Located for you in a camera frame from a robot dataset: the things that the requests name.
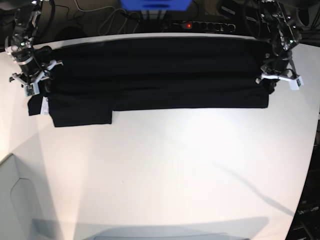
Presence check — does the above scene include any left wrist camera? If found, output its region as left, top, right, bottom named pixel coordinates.
left=289, top=75, right=304, bottom=91

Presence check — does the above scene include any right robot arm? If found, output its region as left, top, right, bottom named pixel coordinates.
left=0, top=0, right=62, bottom=92

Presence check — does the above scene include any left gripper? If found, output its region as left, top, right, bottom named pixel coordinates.
left=255, top=53, right=299, bottom=95

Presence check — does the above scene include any white shirt label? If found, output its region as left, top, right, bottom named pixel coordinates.
left=40, top=97, right=49, bottom=115

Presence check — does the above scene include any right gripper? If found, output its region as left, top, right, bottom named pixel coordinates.
left=9, top=59, right=63, bottom=87

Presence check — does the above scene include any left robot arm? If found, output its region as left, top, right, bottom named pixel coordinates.
left=241, top=0, right=304, bottom=94

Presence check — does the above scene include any blue plastic box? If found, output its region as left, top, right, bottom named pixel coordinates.
left=120, top=0, right=192, bottom=11

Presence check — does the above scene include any black T-shirt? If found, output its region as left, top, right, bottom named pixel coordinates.
left=27, top=37, right=271, bottom=127

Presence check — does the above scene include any black power strip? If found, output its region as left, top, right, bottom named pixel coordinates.
left=164, top=21, right=237, bottom=34

